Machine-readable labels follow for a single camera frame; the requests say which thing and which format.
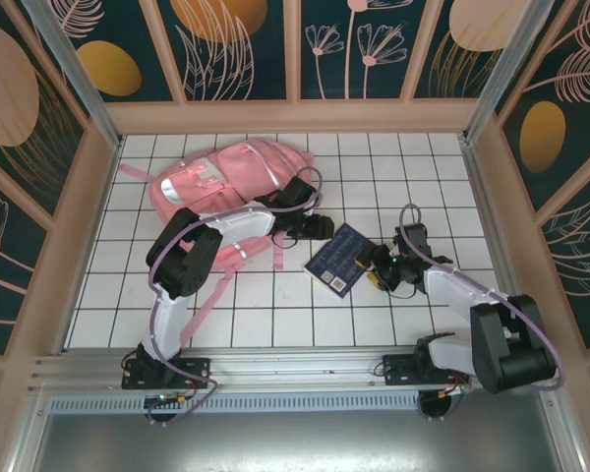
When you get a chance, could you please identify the dark blue book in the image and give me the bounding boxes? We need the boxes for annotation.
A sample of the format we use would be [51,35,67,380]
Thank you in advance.
[303,222,376,300]

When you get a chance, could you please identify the pink backpack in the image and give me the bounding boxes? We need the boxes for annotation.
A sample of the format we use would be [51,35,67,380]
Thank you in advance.
[117,139,321,340]

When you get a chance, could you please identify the grey metal sheet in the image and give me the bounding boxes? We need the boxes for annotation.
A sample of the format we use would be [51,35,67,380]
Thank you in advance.
[29,412,587,472]

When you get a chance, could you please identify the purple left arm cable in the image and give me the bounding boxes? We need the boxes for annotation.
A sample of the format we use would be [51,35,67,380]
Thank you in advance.
[145,166,325,427]

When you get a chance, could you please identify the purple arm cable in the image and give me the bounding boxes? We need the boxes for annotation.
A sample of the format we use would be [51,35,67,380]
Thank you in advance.
[399,203,570,394]
[145,166,325,427]

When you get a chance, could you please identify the aluminium table edge rail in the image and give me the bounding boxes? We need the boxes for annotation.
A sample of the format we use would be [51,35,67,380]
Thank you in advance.
[459,136,522,299]

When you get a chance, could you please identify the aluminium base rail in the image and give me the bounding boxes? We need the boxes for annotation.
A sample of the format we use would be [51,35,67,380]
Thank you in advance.
[29,346,561,400]

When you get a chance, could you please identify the slotted grey cable duct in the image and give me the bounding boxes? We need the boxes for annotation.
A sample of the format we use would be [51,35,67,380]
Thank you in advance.
[46,395,424,418]

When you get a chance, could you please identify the wall panel with pink fronds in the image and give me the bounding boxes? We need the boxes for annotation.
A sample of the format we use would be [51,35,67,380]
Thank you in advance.
[535,161,590,353]

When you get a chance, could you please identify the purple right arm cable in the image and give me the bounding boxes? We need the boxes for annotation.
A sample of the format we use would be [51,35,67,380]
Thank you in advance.
[399,203,570,394]

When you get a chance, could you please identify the wall panel with pink flowers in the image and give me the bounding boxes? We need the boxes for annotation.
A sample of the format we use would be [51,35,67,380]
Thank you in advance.
[298,0,428,101]

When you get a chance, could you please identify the wall panel with gold disc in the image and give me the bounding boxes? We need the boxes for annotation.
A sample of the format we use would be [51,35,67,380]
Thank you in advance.
[159,0,290,103]

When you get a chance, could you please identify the wall panel gold oval fronds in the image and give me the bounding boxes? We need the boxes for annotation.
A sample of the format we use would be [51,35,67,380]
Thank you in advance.
[494,0,590,215]

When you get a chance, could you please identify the wall panel with beige disc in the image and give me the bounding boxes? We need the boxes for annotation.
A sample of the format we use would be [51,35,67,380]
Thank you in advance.
[411,0,518,99]

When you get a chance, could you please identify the aluminium frame post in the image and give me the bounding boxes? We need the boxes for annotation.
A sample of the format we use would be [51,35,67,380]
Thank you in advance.
[460,0,553,145]
[22,0,125,152]

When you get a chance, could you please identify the wall panel with gold oval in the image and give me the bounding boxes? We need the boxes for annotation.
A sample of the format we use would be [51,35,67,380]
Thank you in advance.
[71,0,177,103]

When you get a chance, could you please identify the wall panel with white flower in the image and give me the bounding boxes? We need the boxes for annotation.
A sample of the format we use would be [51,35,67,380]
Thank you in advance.
[0,147,56,363]

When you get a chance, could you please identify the wall panel large beige disc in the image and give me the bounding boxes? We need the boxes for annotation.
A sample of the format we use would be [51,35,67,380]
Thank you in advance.
[0,0,89,217]

